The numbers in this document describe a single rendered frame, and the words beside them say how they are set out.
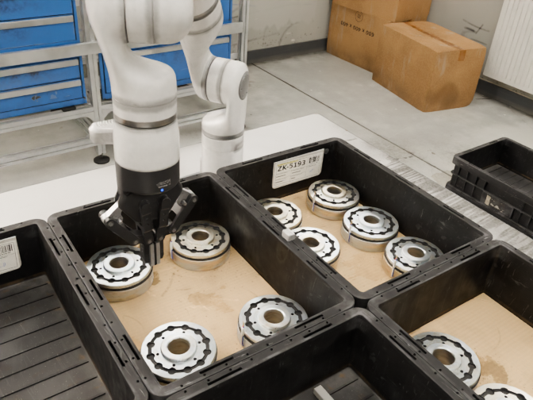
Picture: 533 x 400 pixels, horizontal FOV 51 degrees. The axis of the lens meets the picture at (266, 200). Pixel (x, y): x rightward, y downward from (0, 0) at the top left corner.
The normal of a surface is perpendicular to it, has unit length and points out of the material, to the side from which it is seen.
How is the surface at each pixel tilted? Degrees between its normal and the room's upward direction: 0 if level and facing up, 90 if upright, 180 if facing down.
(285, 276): 90
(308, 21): 90
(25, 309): 0
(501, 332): 0
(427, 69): 90
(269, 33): 90
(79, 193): 0
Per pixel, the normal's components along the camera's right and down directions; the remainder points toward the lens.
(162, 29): 0.09, 0.81
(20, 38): 0.59, 0.48
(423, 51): -0.90, 0.15
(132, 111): -0.20, 0.52
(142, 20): 0.14, 0.63
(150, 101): 0.33, 0.51
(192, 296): 0.07, -0.84
